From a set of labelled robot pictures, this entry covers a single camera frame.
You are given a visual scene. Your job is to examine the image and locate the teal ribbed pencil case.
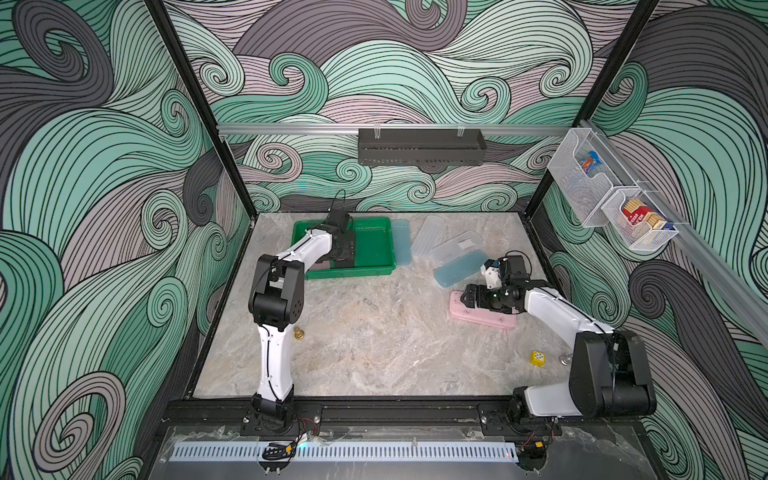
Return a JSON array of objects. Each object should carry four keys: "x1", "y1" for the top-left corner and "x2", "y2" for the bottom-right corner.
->
[{"x1": 391, "y1": 219, "x2": 412, "y2": 267}]

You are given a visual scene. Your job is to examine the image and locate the aluminium rail back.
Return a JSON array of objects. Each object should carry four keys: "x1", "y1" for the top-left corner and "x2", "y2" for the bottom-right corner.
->
[{"x1": 217, "y1": 122, "x2": 570, "y2": 137}]

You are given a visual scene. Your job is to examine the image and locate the clear wall bin upper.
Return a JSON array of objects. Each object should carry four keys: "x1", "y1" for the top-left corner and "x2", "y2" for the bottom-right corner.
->
[{"x1": 548, "y1": 128, "x2": 618, "y2": 228}]

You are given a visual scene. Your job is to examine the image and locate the black wall shelf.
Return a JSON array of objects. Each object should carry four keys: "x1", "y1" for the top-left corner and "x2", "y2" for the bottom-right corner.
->
[{"x1": 357, "y1": 129, "x2": 487, "y2": 169}]

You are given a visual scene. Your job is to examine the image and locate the clear ribbed pencil case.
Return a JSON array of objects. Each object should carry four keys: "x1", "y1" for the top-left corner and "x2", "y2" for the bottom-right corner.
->
[{"x1": 411, "y1": 215, "x2": 446, "y2": 257}]

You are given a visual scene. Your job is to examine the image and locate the blue red item in bin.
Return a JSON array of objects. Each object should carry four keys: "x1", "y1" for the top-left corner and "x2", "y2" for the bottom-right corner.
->
[{"x1": 579, "y1": 150, "x2": 604, "y2": 178}]

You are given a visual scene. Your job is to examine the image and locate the green storage tray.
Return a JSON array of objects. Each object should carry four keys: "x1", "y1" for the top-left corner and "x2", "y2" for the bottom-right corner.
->
[{"x1": 306, "y1": 217, "x2": 396, "y2": 280}]

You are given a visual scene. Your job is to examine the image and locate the white slotted cable duct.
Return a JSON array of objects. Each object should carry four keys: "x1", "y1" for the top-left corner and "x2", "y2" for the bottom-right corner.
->
[{"x1": 169, "y1": 440, "x2": 518, "y2": 463}]

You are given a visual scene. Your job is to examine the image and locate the aluminium rail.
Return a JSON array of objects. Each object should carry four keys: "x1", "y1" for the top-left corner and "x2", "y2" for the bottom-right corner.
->
[
  {"x1": 217, "y1": 122, "x2": 570, "y2": 137},
  {"x1": 578, "y1": 120, "x2": 767, "y2": 346}
]

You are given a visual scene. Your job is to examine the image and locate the teal smooth pencil case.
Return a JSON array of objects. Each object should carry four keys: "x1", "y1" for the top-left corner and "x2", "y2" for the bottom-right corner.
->
[{"x1": 434, "y1": 250, "x2": 488, "y2": 288}]

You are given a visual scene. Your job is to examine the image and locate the aluminium rail right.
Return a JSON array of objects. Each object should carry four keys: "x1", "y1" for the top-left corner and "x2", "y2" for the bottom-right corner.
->
[{"x1": 578, "y1": 120, "x2": 767, "y2": 346}]

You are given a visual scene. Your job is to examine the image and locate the clear wall bin lower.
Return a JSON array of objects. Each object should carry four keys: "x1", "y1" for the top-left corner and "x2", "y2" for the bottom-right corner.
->
[{"x1": 602, "y1": 187, "x2": 679, "y2": 252}]

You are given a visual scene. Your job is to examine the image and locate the red yellow boxes in bin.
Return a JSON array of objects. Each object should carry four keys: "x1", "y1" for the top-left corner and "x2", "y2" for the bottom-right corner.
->
[{"x1": 621, "y1": 198, "x2": 674, "y2": 230}]

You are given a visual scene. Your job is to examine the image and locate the opaque pink pencil case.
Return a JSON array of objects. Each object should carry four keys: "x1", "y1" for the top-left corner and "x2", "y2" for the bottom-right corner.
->
[{"x1": 448, "y1": 291, "x2": 517, "y2": 330}]

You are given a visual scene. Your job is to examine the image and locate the black pencil case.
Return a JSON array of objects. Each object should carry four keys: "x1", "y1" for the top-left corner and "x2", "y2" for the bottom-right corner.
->
[{"x1": 311, "y1": 259, "x2": 335, "y2": 270}]

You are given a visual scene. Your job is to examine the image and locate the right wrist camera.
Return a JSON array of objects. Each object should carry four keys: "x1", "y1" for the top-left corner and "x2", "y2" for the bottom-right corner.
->
[{"x1": 481, "y1": 259, "x2": 502, "y2": 290}]

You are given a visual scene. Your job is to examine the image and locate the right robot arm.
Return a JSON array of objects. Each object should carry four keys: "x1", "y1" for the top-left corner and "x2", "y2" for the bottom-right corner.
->
[{"x1": 449, "y1": 255, "x2": 657, "y2": 423}]

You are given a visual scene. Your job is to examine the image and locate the clear pencil case with label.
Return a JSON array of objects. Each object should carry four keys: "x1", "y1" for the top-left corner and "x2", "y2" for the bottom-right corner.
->
[{"x1": 429, "y1": 231, "x2": 484, "y2": 266}]

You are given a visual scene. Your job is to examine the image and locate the clear wall bin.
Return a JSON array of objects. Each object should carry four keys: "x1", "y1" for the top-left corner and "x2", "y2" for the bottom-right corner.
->
[
  {"x1": 602, "y1": 187, "x2": 679, "y2": 252},
  {"x1": 548, "y1": 128, "x2": 618, "y2": 228}
]

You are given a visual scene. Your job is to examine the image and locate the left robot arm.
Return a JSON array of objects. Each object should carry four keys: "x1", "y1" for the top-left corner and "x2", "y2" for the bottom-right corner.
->
[{"x1": 248, "y1": 209, "x2": 356, "y2": 431}]

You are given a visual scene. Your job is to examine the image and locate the yellow die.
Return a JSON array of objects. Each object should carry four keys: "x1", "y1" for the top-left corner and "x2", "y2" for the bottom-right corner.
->
[{"x1": 530, "y1": 350, "x2": 547, "y2": 367}]

